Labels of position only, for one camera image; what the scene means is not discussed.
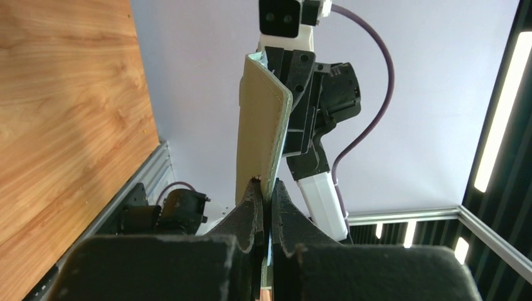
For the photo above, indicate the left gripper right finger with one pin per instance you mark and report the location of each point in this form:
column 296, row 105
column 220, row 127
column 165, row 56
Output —
column 309, row 265

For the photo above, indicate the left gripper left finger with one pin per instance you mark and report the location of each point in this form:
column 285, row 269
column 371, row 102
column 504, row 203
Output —
column 224, row 264

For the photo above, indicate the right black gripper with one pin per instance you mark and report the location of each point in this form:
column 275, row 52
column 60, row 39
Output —
column 323, row 95

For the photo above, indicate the green card holder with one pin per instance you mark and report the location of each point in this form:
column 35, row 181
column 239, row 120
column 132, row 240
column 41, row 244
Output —
column 265, row 106

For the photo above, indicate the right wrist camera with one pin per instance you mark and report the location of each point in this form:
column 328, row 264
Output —
column 289, row 24

